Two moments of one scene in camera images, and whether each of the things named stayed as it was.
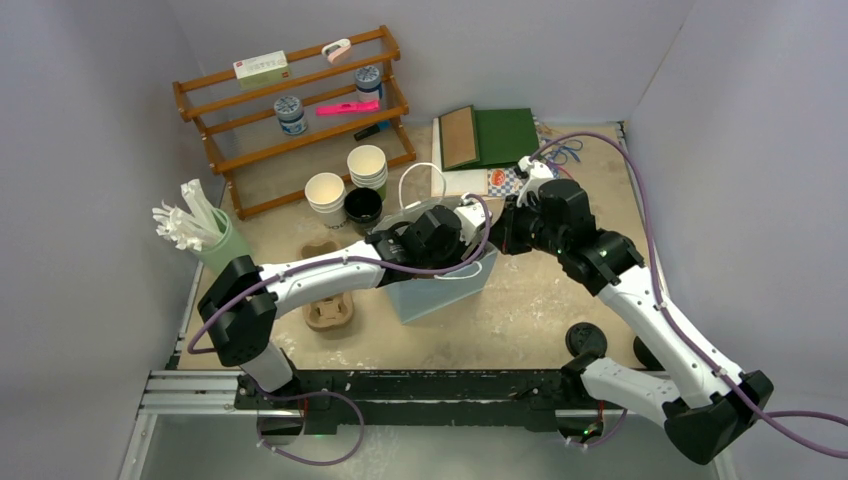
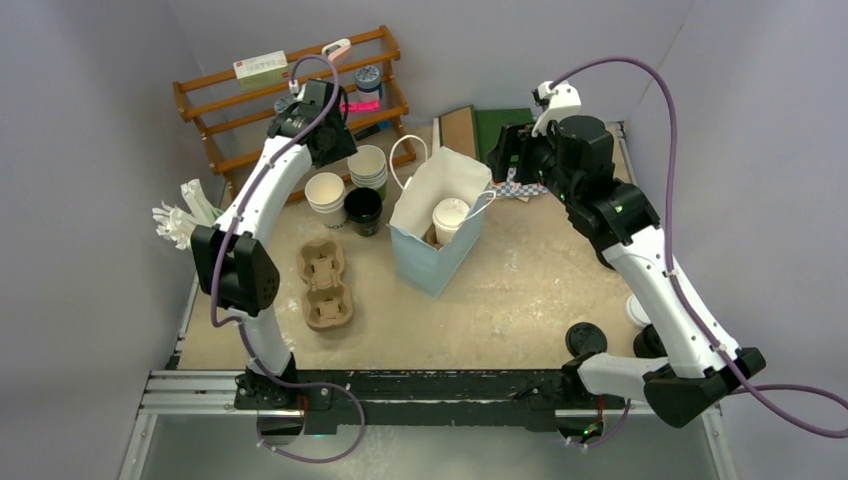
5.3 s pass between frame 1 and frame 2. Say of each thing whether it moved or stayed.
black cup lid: stayed
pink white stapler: stayed
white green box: stayed
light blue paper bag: moved
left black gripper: moved
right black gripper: moved
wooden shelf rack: stayed
